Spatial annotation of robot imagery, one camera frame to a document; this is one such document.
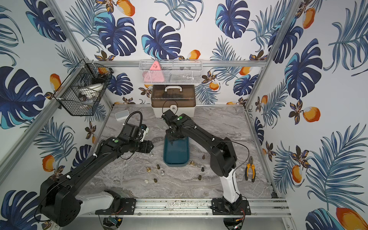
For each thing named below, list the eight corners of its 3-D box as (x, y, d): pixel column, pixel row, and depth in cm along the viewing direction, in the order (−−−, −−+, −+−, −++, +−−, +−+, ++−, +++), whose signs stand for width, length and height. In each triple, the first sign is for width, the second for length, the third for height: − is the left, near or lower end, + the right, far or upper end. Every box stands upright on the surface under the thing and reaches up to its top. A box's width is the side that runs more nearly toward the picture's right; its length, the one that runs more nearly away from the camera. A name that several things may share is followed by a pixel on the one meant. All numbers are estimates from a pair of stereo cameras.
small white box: (117, 121, 114) (115, 118, 112) (116, 115, 118) (114, 113, 116) (130, 117, 117) (129, 114, 115) (129, 111, 121) (128, 109, 118)
